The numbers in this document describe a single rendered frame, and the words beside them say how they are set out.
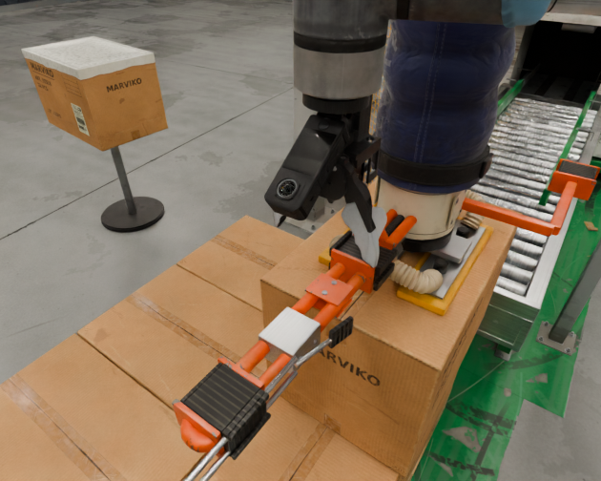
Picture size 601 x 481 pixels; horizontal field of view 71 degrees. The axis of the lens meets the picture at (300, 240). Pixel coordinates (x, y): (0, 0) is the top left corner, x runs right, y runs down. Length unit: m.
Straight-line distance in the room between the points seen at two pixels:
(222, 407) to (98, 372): 0.86
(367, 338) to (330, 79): 0.52
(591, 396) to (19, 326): 2.58
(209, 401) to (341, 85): 0.38
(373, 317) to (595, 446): 1.37
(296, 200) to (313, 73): 0.12
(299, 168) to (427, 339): 0.48
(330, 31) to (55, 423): 1.15
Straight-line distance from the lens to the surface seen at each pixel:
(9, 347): 2.39
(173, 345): 1.35
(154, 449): 1.18
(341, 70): 0.42
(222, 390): 0.55
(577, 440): 2.04
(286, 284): 0.89
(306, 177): 0.43
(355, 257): 0.73
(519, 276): 1.71
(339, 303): 0.65
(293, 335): 0.60
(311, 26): 0.42
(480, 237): 1.06
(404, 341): 0.81
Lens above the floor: 1.55
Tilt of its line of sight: 37 degrees down
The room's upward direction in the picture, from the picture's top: straight up
